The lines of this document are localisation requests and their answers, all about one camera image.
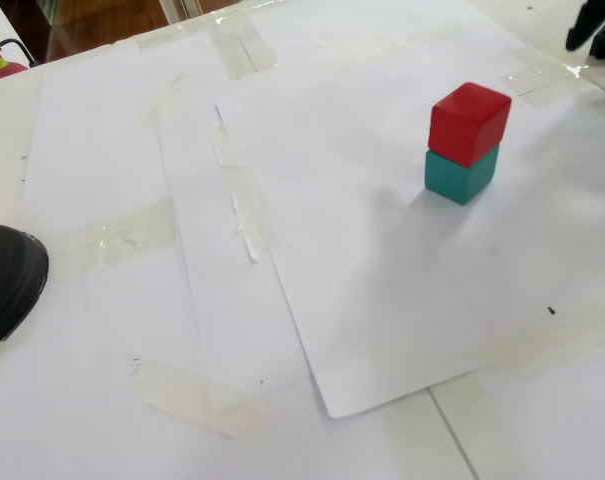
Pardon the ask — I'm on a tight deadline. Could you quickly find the red fire extinguisher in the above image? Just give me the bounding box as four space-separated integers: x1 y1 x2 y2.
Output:
0 37 41 84

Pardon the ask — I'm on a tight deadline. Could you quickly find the large white paper underlay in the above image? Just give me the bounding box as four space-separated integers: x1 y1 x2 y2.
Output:
21 19 605 421

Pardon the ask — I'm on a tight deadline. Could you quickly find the blue-green cube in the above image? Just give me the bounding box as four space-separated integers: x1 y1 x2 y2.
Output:
423 143 500 207

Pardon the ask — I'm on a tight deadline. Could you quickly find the beige tape strip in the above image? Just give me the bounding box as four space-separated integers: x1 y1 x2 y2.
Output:
46 199 179 274
125 355 269 442
210 122 274 265
206 19 279 80

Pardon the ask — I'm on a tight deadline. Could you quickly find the black round stand base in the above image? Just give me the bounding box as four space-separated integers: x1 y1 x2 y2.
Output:
0 224 50 357

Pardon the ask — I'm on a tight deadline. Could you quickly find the red cube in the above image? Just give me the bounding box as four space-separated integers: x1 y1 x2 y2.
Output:
428 82 513 169

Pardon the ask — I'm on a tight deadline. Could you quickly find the white paper sheet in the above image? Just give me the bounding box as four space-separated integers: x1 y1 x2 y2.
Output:
214 44 605 420

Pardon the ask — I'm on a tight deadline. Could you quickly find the brown wooden furniture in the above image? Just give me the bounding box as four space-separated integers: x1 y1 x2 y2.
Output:
0 0 283 65

